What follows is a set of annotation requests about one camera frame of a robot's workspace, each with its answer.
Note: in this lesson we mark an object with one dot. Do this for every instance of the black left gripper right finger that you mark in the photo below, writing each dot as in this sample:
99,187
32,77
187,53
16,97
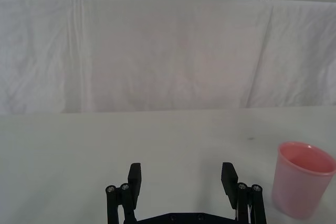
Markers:
229,182

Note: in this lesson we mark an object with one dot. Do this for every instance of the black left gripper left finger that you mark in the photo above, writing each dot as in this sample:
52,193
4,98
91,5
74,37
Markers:
134,182

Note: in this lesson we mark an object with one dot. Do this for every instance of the white tablecloth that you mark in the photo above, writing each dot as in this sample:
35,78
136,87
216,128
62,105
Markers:
78,161

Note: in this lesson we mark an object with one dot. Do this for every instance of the pink plastic cup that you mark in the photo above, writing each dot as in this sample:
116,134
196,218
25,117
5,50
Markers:
302,182

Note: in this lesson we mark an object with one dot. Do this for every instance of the white curtain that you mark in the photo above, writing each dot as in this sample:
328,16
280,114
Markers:
157,51

